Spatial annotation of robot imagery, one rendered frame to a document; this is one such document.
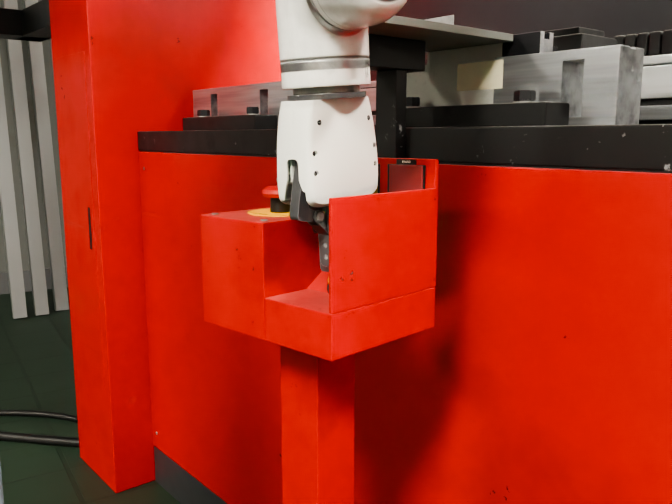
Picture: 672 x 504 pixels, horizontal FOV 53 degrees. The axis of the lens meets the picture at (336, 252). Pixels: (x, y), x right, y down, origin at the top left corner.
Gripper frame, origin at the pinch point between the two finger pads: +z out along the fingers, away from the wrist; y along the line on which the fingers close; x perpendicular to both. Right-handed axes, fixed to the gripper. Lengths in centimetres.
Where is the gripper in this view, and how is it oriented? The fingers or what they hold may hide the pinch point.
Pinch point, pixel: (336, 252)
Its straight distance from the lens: 67.4
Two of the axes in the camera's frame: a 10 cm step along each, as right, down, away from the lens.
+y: -6.9, 2.0, -7.0
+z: 0.6, 9.7, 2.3
